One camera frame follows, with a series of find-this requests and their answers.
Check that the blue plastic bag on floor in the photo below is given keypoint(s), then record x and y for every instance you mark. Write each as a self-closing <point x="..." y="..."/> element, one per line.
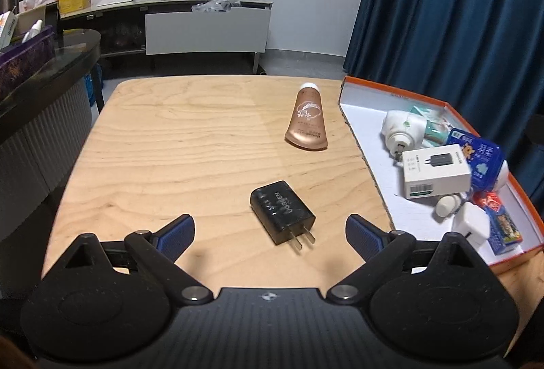
<point x="94" y="86"/>

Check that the white cube charger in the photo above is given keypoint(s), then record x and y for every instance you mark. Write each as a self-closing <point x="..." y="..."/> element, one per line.
<point x="473" y="223"/>

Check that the orange white cardboard tray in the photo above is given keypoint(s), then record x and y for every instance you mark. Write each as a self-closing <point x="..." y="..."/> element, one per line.
<point x="364" y="105"/>

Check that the dark blue curtain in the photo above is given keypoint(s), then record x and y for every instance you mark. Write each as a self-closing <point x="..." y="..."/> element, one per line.
<point x="483" y="57"/>

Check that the white charger retail box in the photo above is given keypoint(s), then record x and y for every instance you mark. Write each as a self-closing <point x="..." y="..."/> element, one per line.
<point x="436" y="171"/>

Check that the purple storage basket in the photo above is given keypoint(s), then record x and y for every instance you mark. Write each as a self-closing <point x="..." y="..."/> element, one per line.
<point x="26" y="46"/>

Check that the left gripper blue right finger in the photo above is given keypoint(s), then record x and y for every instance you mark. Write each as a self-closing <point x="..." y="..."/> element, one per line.
<point x="364" y="237"/>

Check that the blue floss pick box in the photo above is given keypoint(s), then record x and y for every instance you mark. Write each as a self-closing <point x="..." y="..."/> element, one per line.
<point x="489" y="168"/>

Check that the clear plastic bags on cabinet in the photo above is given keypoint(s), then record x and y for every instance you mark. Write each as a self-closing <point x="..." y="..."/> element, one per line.
<point x="216" y="6"/>

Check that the black wall charger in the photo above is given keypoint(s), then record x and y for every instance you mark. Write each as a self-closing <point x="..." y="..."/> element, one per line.
<point x="283" y="214"/>

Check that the white plug-in mosquito repeller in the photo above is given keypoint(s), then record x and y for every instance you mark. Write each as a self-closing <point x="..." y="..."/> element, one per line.
<point x="403" y="131"/>

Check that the rose gold cream tube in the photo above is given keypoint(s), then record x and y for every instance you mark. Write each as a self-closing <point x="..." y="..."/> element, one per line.
<point x="306" y="129"/>

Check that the red blue playing card box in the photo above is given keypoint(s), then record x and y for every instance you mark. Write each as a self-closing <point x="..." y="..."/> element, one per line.
<point x="504" y="235"/>

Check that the teal bandage box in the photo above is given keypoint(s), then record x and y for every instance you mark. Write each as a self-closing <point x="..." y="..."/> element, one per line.
<point x="437" y="128"/>

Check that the white tv cabinet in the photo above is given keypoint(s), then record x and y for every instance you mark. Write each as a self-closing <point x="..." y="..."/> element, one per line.
<point x="164" y="27"/>

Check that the yellow cardboard box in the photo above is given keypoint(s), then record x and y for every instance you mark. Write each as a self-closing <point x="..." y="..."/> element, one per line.
<point x="67" y="7"/>

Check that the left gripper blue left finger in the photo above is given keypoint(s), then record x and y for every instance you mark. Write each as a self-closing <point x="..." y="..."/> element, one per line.
<point x="175" y="238"/>

